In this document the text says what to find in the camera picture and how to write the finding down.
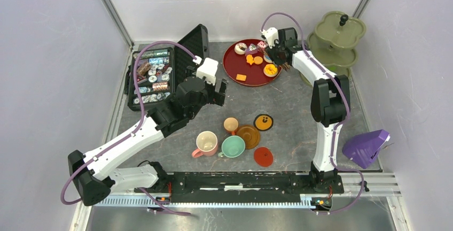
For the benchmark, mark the blue frosted donut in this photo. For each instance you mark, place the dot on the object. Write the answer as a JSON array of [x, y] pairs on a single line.
[[267, 59]]

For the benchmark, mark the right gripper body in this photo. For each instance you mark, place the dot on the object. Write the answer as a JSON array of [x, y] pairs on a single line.
[[274, 53]]

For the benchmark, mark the purple triangle cake slice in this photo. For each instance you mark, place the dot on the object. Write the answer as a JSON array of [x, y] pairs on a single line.
[[252, 49]]

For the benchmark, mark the round orange cookie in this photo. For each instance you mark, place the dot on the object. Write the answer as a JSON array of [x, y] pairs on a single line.
[[258, 60]]

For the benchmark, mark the red round tray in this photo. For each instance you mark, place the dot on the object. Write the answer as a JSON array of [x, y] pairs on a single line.
[[236, 64]]

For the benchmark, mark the orange square cracker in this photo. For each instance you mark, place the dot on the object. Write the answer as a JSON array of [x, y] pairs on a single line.
[[241, 77]]

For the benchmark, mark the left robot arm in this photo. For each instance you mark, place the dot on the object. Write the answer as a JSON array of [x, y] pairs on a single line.
[[95, 174]]

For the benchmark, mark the orange bear cookie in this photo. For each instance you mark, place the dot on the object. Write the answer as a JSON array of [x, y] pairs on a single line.
[[250, 59]]

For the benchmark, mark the red round coaster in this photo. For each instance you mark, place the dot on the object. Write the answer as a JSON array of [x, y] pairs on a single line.
[[263, 157]]

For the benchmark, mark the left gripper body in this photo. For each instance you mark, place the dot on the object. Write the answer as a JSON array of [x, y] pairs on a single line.
[[211, 93]]

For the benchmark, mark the white chocolate donut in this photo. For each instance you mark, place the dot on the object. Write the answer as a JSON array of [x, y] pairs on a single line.
[[240, 48]]

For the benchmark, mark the orange smiley coaster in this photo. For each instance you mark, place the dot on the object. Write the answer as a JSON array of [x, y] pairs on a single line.
[[263, 122]]

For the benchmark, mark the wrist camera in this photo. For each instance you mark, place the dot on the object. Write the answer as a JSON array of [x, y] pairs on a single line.
[[206, 68], [270, 36]]

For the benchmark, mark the yellow frosted donut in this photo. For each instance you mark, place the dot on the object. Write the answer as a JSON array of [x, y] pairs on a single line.
[[271, 70]]

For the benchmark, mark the black open case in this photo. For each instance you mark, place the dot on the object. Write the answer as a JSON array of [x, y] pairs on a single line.
[[169, 65]]

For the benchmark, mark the mint green cup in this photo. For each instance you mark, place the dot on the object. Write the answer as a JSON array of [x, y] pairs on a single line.
[[232, 147]]

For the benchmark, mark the small orange cup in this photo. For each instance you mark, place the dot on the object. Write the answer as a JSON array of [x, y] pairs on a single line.
[[231, 124]]

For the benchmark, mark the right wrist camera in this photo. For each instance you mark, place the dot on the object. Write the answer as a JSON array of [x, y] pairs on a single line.
[[270, 36]]

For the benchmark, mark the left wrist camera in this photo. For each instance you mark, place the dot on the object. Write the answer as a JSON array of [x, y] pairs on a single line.
[[206, 68]]

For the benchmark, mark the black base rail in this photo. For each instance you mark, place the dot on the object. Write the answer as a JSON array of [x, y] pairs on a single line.
[[244, 187]]

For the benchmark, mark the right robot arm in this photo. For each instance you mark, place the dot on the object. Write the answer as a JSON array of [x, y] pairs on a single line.
[[329, 105]]

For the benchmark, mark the purple plastic holder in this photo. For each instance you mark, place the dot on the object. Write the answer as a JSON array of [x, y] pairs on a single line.
[[363, 149]]

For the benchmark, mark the pink mug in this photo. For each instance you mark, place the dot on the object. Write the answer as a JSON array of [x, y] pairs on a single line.
[[207, 144]]

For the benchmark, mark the pink strawberry cake slice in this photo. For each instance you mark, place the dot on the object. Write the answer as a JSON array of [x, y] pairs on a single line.
[[262, 45]]

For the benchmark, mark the green three-tier stand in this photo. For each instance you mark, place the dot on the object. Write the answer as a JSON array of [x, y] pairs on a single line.
[[333, 41]]

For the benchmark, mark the brown saucer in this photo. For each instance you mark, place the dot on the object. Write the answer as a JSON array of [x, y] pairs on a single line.
[[250, 135]]

